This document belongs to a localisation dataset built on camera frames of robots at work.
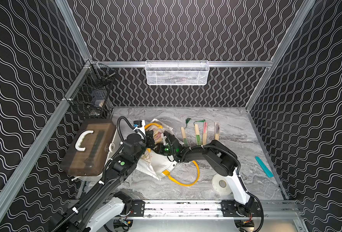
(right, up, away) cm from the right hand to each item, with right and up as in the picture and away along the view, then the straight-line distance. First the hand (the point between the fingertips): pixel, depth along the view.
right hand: (152, 148), depth 94 cm
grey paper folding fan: (+46, +11, +12) cm, 48 cm away
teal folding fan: (+70, -14, -7) cm, 72 cm away
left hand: (+3, +14, -20) cm, 24 cm away
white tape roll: (+40, -19, -12) cm, 46 cm away
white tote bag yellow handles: (+2, -8, -5) cm, 10 cm away
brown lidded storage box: (-32, +2, -17) cm, 36 cm away
